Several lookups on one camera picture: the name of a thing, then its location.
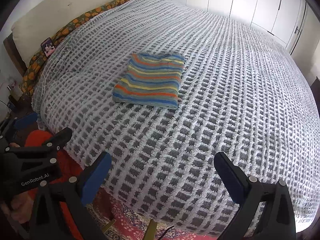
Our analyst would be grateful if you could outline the striped knit sweater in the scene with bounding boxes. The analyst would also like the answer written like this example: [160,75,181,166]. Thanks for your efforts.
[112,53,185,109]

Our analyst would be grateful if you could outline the person's left hand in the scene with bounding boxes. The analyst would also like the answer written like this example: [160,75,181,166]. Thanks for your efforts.
[1,192,34,224]

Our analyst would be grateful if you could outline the yellow green slat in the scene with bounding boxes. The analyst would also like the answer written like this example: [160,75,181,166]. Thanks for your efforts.
[143,219,158,240]
[102,219,116,233]

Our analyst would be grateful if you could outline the red orange trousers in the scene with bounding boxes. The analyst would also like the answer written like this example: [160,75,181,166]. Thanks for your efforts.
[24,129,83,239]

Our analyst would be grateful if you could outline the red patterned rug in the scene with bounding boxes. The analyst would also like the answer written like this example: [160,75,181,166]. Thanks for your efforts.
[86,188,216,239]

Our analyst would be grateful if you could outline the orange patterned bed sheet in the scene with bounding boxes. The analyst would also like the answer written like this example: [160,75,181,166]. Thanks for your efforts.
[19,0,130,96]

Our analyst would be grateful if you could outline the smartphone with picture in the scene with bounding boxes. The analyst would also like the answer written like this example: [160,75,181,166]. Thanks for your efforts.
[41,38,56,57]

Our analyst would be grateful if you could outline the cream padded headboard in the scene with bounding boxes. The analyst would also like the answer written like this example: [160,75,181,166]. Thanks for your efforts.
[11,0,113,64]

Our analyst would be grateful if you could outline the white grey knitted bedspread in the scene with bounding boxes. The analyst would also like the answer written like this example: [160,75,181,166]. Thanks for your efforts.
[32,0,319,236]

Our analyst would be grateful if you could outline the white wardrobe doors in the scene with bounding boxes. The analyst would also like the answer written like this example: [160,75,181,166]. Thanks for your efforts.
[175,0,319,68]

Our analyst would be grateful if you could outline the black cable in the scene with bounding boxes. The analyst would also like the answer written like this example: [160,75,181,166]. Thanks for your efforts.
[157,225,175,240]

